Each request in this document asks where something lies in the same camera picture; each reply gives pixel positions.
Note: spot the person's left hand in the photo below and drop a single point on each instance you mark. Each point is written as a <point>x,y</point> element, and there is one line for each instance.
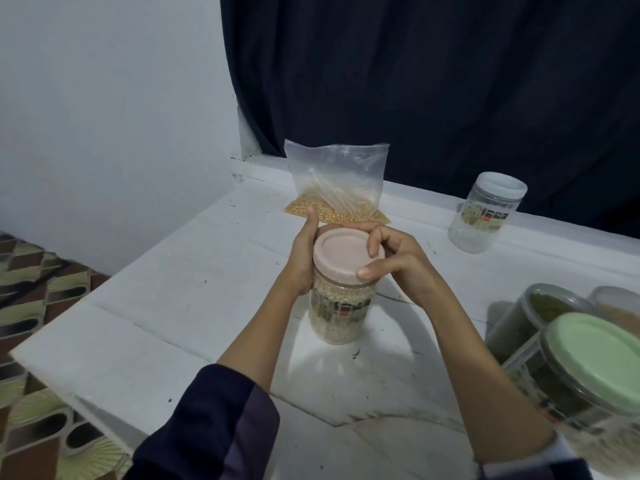
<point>300,257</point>

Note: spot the person's right hand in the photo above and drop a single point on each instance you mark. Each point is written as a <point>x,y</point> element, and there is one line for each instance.
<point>410,270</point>

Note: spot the pink round lid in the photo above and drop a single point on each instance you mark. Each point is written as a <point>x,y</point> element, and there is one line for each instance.
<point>340,253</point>

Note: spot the transparent jar pink lid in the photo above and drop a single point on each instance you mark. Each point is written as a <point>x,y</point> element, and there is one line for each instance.
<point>340,310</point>

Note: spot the zip bag of corn kernels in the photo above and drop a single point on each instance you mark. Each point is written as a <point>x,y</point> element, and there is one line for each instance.
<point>335,175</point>

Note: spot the transparent jar blue lid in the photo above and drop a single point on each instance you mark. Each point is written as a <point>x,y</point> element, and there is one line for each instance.
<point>485,210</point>

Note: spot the pile of green beans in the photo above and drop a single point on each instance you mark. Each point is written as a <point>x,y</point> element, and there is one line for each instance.
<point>555,307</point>

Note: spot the transparent jar green lid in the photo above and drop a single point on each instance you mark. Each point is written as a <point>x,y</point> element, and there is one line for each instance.
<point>560,390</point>

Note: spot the green round lid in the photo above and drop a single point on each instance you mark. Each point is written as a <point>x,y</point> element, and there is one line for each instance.
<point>600,357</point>

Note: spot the person's left forearm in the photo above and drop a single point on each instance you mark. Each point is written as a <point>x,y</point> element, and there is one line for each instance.
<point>255,355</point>

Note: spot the person's right forearm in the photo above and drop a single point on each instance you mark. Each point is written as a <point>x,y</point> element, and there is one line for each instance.
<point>480,375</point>

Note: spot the dark navy curtain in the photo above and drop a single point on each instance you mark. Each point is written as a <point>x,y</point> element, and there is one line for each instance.
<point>430,85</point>

